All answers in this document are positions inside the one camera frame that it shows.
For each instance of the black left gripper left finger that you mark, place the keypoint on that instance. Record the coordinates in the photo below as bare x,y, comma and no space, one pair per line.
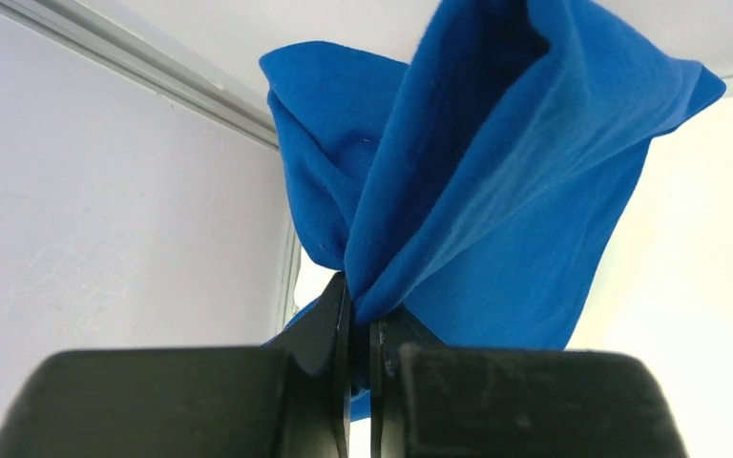
287,398

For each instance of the blue panda print t-shirt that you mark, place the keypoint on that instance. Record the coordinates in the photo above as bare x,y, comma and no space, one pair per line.
479,184

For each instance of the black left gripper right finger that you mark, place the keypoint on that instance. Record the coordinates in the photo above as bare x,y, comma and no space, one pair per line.
429,399

